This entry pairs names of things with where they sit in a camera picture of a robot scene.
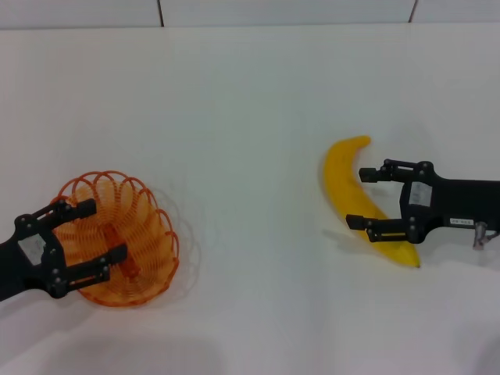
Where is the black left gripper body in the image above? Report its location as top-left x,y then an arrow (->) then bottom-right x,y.
0,213 -> 70,302

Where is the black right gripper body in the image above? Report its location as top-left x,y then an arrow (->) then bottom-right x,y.
401,161 -> 500,245

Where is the yellow banana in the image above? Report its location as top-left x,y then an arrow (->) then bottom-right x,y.
322,134 -> 422,270

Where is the orange plastic wire basket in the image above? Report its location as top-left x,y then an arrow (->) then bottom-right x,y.
52,170 -> 182,308

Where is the metal cable connector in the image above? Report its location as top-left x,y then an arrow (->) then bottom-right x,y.
471,221 -> 500,252

